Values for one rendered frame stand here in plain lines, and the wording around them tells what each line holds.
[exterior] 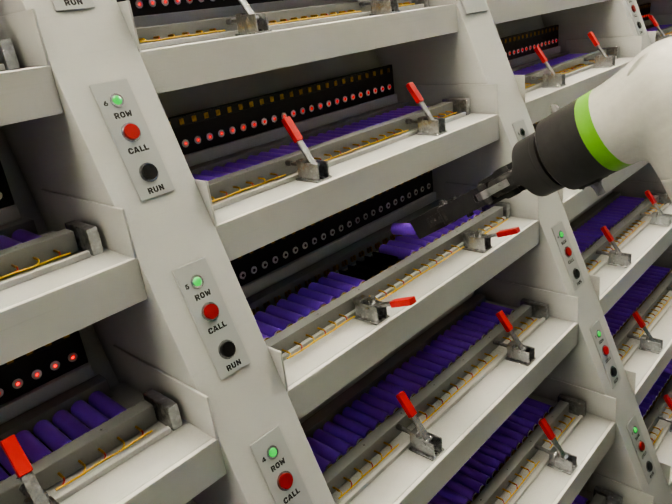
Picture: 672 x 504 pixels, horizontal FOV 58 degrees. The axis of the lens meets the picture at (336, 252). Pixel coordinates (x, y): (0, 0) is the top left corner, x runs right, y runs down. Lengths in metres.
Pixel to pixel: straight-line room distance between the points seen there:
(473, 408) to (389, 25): 0.58
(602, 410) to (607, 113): 0.69
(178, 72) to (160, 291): 0.25
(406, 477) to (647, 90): 0.53
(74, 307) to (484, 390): 0.62
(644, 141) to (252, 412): 0.48
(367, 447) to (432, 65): 0.68
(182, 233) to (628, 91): 0.47
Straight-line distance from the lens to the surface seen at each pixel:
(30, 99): 0.65
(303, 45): 0.84
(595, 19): 1.78
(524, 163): 0.75
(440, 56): 1.16
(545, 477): 1.12
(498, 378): 1.01
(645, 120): 0.67
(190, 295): 0.64
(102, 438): 0.67
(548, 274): 1.16
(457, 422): 0.92
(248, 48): 0.78
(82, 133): 0.64
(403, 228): 0.92
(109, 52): 0.69
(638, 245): 1.51
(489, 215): 1.08
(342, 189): 0.80
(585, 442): 1.20
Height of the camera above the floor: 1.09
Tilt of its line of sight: 5 degrees down
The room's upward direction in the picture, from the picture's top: 23 degrees counter-clockwise
